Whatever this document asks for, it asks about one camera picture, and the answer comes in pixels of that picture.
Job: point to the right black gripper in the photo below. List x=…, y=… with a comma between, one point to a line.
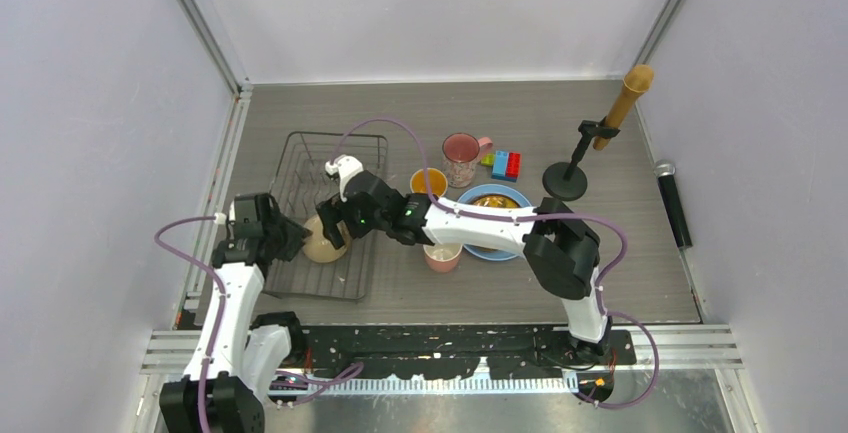
x=333, y=210

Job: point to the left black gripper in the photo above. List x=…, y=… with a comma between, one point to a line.
x=294, y=234

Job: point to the beige cup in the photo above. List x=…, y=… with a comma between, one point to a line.
x=319, y=249

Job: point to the blue beige mug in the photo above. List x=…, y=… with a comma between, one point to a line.
x=430, y=180

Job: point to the plain pink cup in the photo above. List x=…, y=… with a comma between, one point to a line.
x=442, y=258

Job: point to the light blue plate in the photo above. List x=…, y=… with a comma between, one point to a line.
x=486, y=189

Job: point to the pink ghost pattern mug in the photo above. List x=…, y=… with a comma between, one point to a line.
x=462, y=152

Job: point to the yellow patterned plate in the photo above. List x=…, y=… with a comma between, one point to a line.
x=495, y=201

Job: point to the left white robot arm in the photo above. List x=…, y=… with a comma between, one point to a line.
x=226, y=382

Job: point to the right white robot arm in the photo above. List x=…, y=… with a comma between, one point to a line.
x=560, y=249

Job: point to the black base bar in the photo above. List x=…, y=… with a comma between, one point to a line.
x=442, y=352

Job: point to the yellow green toy brick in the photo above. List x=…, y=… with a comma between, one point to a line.
x=488, y=160

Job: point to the blue toy brick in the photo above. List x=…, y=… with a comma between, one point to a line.
x=498, y=169

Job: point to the red toy brick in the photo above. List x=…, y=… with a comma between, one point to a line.
x=513, y=166

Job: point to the black microphone stand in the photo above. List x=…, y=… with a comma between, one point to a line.
x=566, y=181

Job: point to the gold microphone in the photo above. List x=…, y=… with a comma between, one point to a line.
x=635, y=83

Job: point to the black microphone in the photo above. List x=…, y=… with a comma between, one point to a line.
x=667, y=185

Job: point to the black wire dish rack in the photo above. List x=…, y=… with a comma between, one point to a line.
x=300, y=183

